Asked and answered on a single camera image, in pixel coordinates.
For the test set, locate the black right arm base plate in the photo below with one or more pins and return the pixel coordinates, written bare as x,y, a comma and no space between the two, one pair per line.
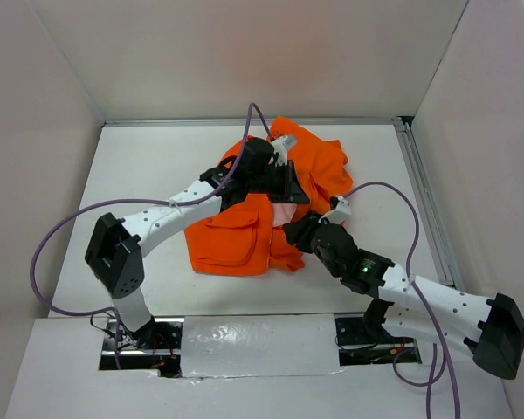
358,347

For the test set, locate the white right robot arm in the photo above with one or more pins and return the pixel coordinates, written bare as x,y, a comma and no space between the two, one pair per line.
489,330

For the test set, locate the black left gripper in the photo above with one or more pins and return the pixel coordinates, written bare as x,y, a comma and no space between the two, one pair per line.
292,192

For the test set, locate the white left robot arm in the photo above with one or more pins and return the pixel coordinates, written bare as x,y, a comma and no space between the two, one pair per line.
118,246

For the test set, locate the orange jacket with pink lining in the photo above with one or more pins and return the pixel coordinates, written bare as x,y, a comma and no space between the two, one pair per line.
248,239

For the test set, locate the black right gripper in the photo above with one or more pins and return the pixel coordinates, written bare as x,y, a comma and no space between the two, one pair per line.
299,231

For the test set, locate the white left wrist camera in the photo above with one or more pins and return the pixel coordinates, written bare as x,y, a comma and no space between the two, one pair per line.
283,144

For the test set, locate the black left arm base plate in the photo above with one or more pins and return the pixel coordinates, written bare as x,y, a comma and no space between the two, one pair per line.
161,353

